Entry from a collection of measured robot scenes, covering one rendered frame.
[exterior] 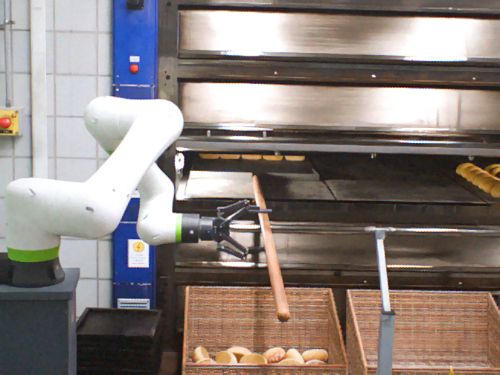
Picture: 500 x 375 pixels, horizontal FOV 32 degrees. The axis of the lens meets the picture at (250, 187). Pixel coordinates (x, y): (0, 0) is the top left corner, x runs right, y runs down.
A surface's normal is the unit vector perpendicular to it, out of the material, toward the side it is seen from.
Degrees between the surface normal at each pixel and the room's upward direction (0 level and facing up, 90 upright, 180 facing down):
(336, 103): 70
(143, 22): 90
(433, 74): 90
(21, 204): 88
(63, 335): 90
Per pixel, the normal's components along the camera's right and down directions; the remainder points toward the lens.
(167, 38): 0.04, 0.18
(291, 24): 0.04, -0.16
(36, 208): -0.32, 0.11
